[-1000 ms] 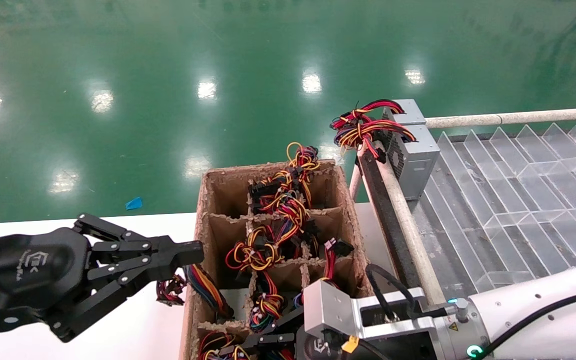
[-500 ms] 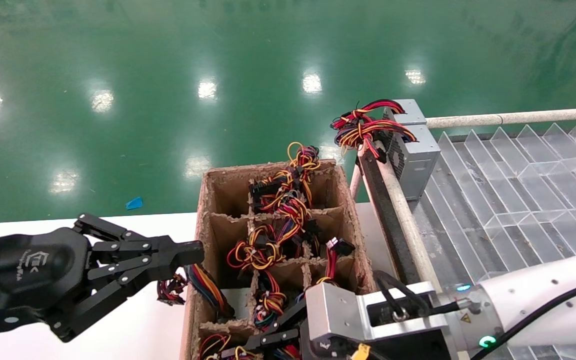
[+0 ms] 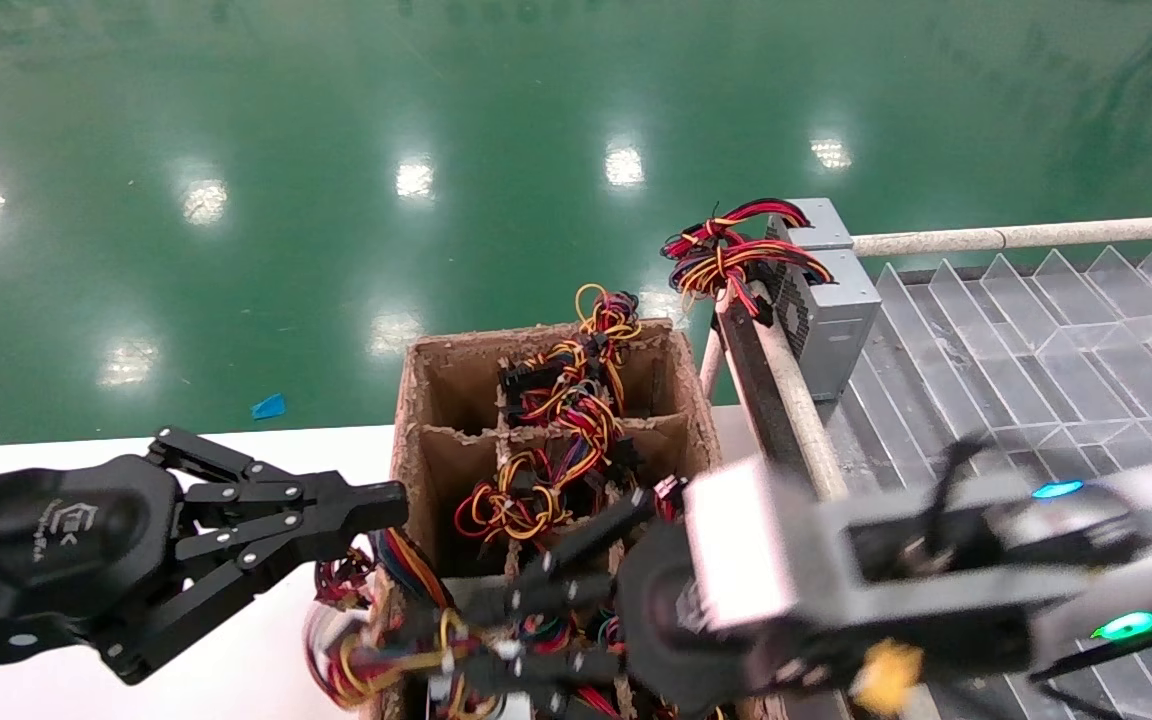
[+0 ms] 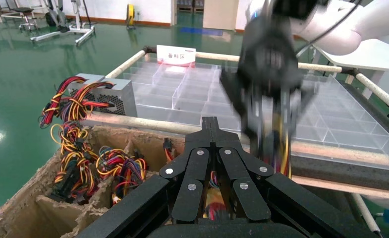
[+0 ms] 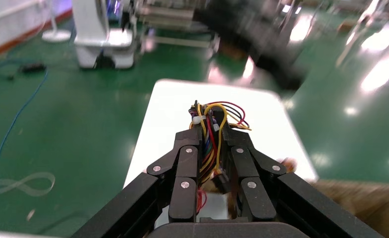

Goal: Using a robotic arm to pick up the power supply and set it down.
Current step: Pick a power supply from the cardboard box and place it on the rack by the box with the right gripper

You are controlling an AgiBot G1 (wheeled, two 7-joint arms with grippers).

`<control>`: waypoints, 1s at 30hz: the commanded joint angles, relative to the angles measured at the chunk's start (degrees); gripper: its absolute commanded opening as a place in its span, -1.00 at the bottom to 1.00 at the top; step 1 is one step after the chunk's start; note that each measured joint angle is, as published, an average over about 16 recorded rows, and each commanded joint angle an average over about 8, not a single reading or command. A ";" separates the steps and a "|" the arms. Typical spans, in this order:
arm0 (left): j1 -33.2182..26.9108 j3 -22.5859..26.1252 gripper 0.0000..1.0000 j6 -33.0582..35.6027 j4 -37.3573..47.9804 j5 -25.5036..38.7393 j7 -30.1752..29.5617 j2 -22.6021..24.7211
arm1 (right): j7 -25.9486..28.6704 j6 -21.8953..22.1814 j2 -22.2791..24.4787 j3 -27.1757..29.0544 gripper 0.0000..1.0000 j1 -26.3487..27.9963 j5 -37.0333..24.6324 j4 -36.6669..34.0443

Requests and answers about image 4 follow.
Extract white table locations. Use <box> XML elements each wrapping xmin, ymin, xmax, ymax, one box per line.
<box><xmin>312</xmin><ymin>39</ymin><xmax>389</xmax><ymax>74</ymax></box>

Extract multicoloured cable bundles in box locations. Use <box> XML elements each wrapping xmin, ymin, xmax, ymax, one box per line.
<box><xmin>95</xmin><ymin>147</ymin><xmax>148</xmax><ymax>206</ymax></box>

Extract beige lower rack board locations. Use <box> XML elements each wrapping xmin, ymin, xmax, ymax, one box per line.
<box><xmin>291</xmin><ymin>174</ymin><xmax>389</xmax><ymax>203</ymax></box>

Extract beige rack pipe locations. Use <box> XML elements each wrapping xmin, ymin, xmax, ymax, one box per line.
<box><xmin>355</xmin><ymin>72</ymin><xmax>389</xmax><ymax>119</ymax></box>
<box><xmin>81</xmin><ymin>112</ymin><xmax>389</xmax><ymax>170</ymax></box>
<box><xmin>194</xmin><ymin>51</ymin><xmax>343</xmax><ymax>73</ymax></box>
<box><xmin>105</xmin><ymin>49</ymin><xmax>147</xmax><ymax>79</ymax></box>

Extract beige door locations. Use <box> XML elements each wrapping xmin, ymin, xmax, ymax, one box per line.
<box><xmin>202</xmin><ymin>0</ymin><xmax>239</xmax><ymax>31</ymax></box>

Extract white sign card red stripe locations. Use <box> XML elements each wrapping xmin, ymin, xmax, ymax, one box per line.
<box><xmin>156</xmin><ymin>44</ymin><xmax>197</xmax><ymax>68</ymax></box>

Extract black rack strip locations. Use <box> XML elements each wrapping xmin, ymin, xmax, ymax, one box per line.
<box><xmin>289</xmin><ymin>154</ymin><xmax>389</xmax><ymax>194</ymax></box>

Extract white metal floor stand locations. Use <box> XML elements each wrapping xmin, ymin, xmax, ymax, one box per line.
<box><xmin>30</xmin><ymin>0</ymin><xmax>97</xmax><ymax>47</ymax></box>

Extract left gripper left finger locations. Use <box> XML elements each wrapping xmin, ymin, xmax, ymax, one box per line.
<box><xmin>159</xmin><ymin>117</ymin><xmax>212</xmax><ymax>223</ymax></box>

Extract yellow cable reel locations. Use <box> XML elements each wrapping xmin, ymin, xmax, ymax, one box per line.
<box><xmin>126</xmin><ymin>3</ymin><xmax>136</xmax><ymax>30</ymax></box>

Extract white rack leg pipe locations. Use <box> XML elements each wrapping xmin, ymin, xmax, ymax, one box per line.
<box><xmin>350</xmin><ymin>193</ymin><xmax>384</xmax><ymax>238</ymax></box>

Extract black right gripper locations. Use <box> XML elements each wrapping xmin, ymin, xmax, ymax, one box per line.
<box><xmin>220</xmin><ymin>14</ymin><xmax>315</xmax><ymax>155</ymax></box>

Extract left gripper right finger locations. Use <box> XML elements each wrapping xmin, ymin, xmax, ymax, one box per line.
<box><xmin>211</xmin><ymin>117</ymin><xmax>275</xmax><ymax>222</ymax></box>

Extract clear acrylic divider tray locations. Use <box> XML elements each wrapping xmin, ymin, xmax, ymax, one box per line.
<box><xmin>122</xmin><ymin>59</ymin><xmax>389</xmax><ymax>157</ymax></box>

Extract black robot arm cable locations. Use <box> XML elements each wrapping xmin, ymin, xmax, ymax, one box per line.
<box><xmin>294</xmin><ymin>0</ymin><xmax>366</xmax><ymax>58</ymax></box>

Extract brown cardboard divider box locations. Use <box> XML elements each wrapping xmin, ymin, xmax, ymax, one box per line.
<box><xmin>0</xmin><ymin>126</ymin><xmax>257</xmax><ymax>238</ymax></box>

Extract black stool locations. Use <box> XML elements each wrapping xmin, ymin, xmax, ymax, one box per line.
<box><xmin>12</xmin><ymin>6</ymin><xmax>41</xmax><ymax>32</ymax></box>

